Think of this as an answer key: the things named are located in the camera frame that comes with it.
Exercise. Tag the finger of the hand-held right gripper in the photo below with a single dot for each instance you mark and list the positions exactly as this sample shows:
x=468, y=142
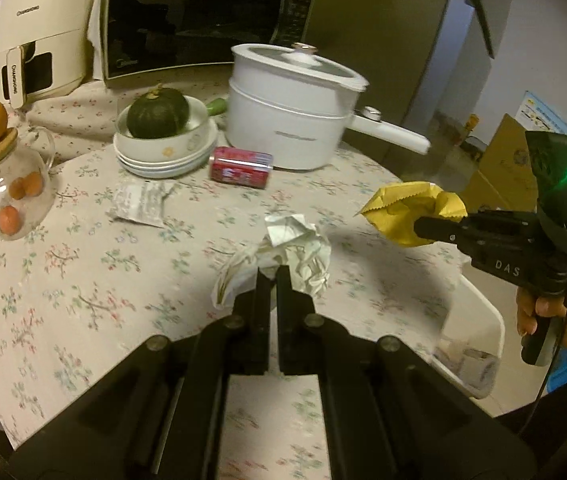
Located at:
x=441, y=230

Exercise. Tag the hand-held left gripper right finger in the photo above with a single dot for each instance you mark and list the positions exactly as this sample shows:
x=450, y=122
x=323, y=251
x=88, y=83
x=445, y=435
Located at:
x=288, y=310

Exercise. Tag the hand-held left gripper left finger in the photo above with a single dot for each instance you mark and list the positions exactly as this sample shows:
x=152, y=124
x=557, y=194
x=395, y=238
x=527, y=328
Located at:
x=262, y=310

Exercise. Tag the yellow wrapper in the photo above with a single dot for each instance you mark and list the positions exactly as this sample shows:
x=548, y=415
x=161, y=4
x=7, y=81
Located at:
x=398, y=210

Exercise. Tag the white trash bin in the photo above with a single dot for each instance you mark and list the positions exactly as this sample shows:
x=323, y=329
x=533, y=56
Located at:
x=483, y=310

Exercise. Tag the brown cardboard box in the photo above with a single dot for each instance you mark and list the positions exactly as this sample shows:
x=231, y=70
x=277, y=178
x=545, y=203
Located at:
x=503, y=165

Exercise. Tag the red drink can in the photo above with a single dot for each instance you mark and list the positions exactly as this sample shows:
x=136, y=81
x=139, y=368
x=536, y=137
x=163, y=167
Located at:
x=241, y=167

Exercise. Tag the white foil wrapper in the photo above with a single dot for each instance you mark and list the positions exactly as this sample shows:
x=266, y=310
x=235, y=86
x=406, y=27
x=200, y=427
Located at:
x=138, y=202

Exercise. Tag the stack of white bowls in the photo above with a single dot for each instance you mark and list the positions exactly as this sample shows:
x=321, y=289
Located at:
x=163, y=157

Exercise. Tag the white electric pot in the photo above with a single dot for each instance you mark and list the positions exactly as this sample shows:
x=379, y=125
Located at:
x=283, y=125

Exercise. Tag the green vegetable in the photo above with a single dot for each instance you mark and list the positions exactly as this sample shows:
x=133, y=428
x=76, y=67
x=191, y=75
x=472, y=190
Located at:
x=216, y=106

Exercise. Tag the grey refrigerator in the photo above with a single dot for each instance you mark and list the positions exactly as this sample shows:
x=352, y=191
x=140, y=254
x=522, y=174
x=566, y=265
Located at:
x=388, y=20

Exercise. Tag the green pumpkin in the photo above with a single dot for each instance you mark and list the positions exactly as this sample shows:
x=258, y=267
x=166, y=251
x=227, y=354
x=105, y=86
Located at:
x=157, y=114

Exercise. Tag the glass jar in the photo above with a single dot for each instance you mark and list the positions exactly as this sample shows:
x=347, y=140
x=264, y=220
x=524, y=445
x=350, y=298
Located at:
x=28, y=210

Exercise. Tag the small orange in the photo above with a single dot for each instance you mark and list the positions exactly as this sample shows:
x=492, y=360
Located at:
x=8, y=220
x=34, y=183
x=17, y=187

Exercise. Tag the floral cabinet cloth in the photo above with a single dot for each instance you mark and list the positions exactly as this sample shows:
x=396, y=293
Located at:
x=88, y=105

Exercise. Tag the black microwave oven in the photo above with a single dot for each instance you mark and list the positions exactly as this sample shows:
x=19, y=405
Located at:
x=188, y=15

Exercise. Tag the white air fryer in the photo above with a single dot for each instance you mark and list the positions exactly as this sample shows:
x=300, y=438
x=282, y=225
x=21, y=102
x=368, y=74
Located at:
x=48, y=15

